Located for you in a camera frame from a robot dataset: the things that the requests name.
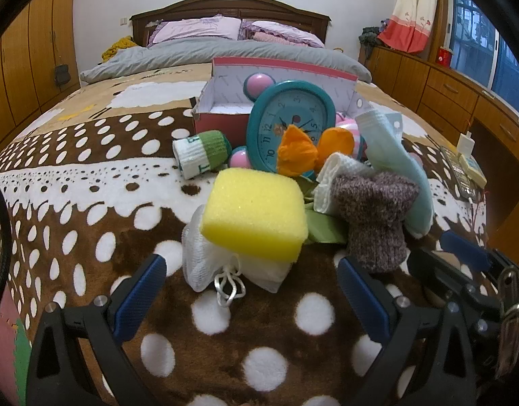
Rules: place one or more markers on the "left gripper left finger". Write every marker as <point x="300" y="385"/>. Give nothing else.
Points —
<point x="134" y="296"/>

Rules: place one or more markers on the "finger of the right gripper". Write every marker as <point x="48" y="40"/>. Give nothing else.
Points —
<point x="467" y="253"/>

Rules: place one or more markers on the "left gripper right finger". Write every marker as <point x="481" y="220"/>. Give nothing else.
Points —
<point x="369" y="300"/>

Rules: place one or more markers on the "purple knit sock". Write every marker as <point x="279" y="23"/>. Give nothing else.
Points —
<point x="374" y="208"/>

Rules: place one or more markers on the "light blue sock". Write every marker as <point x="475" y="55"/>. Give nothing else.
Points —
<point x="383" y="136"/>

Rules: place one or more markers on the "yellow sponge block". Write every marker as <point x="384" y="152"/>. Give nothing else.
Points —
<point x="256" y="214"/>

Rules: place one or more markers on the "white waffle cloth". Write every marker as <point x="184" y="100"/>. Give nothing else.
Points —
<point x="335" y="165"/>

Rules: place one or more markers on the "orange fabric flower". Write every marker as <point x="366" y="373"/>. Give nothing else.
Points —
<point x="297" y="154"/>

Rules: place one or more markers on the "metal spring clip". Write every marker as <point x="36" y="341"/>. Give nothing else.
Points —
<point x="508" y="292"/>

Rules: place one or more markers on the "white charger box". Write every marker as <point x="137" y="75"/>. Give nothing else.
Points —
<point x="469" y="164"/>

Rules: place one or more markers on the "wooden dresser cabinet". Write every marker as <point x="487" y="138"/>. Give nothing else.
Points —
<point x="454" y="105"/>

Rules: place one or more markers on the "brown polka dot blanket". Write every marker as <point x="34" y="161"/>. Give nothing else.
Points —
<point x="92" y="189"/>

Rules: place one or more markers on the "red cup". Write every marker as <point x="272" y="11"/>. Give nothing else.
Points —
<point x="444" y="56"/>

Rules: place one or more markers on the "pink cardboard shoe box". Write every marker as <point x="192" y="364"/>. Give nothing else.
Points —
<point x="242" y="87"/>

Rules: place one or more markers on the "teal alarm clock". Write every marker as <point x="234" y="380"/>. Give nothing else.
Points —
<point x="284" y="131"/>

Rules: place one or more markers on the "dark clothes pile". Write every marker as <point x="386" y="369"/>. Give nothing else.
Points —
<point x="369" y="36"/>

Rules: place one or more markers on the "black bag on wardrobe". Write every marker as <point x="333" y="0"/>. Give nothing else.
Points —
<point x="62" y="75"/>

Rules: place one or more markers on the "white red curtain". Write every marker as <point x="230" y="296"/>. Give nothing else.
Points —
<point x="410" y="25"/>

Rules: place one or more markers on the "grey duvet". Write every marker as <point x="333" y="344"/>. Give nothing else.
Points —
<point x="173" y="53"/>

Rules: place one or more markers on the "wooden wardrobe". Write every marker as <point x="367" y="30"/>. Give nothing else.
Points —
<point x="39" y="38"/>

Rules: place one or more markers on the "yellow knitted cloth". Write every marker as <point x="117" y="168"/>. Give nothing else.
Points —
<point x="122" y="43"/>

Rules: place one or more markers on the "left lilac pillow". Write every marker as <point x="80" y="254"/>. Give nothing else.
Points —
<point x="217" y="27"/>

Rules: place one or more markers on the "lilac pillow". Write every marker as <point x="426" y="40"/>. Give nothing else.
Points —
<point x="217" y="27"/>
<point x="271" y="31"/>

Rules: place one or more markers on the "right lilac pillow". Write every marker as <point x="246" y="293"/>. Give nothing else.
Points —
<point x="271" y="31"/>

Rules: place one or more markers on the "dark wooden headboard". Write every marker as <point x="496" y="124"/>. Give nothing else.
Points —
<point x="144" y="23"/>

